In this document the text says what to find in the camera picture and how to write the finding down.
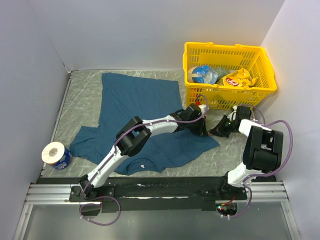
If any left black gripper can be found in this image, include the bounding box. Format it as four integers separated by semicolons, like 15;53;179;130
187;116;207;138

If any blue t-shirt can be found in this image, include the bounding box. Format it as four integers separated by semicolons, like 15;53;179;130
69;72;219;175

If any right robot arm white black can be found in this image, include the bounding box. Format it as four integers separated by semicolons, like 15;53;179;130
208;105;284;200

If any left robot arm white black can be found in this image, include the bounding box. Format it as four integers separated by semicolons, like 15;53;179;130
69;102;209;201

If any yellow plastic basket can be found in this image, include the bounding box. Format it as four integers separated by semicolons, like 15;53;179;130
182;42;277;110

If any yellow chips bag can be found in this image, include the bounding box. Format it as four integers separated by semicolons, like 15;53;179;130
217;67;258;88

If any blue clear plastic package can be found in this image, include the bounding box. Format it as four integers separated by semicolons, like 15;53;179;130
187;65;219;85

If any blue wrapped toilet paper roll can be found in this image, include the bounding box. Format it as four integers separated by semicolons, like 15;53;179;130
41;141;73;170

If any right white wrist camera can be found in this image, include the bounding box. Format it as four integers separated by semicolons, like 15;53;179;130
227;105;238;121

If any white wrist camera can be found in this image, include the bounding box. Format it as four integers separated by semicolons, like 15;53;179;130
227;105;238;121
196;101;209;114

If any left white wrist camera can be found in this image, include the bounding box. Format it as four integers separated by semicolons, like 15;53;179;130
196;101;209;114

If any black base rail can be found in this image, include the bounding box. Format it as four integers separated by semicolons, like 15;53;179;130
69;176;247;213

